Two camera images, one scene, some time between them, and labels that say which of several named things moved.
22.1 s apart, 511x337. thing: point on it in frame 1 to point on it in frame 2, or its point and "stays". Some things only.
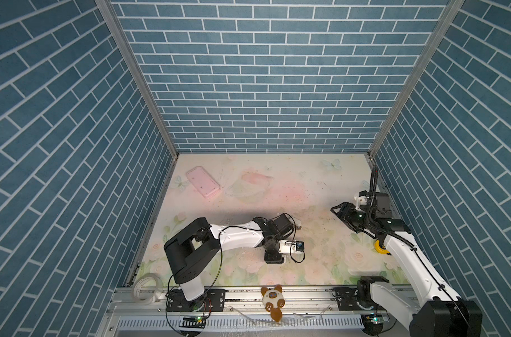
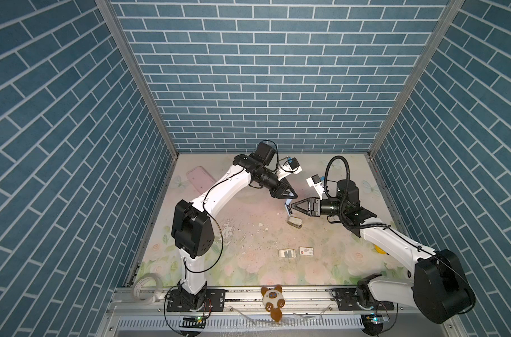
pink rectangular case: [199, 176] stays
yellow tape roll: [380, 250] stays
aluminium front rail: [240, 302] stays
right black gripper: [345, 213] to [312, 206]
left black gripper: [273, 259] to [277, 190]
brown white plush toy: [274, 300] stays
